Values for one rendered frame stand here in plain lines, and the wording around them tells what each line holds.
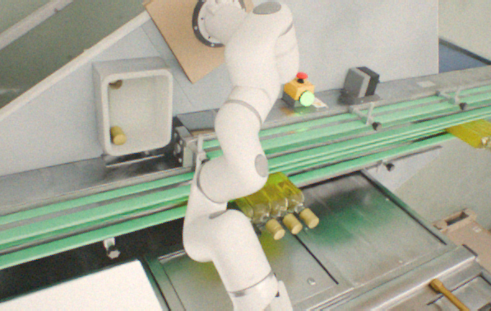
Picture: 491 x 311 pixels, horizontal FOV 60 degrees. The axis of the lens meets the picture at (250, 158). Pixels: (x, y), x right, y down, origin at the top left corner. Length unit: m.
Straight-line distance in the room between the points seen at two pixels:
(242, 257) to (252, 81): 0.32
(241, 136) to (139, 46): 0.49
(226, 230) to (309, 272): 0.56
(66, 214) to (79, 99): 0.28
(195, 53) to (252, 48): 0.40
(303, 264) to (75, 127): 0.72
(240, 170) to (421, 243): 0.92
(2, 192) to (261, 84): 0.68
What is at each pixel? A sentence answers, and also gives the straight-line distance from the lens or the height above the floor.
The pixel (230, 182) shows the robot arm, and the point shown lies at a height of 1.26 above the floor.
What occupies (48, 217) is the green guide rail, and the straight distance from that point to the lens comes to 1.10.
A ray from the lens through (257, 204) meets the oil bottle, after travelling 1.14.
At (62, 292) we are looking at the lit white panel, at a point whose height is 1.02.
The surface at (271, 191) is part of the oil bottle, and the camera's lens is 1.20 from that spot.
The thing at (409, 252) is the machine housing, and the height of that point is 1.27.
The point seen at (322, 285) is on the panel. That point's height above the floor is 1.27.
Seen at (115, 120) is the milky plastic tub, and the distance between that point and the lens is 1.17.
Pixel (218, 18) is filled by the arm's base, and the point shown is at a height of 0.84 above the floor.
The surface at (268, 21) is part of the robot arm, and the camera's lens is 0.84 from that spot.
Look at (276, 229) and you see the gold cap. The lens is 1.10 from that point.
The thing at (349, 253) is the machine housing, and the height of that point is 1.20.
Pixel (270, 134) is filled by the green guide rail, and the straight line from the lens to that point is 1.24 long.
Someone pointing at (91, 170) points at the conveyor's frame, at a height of 0.81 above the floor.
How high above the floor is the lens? 1.74
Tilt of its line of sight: 42 degrees down
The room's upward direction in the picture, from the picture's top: 137 degrees clockwise
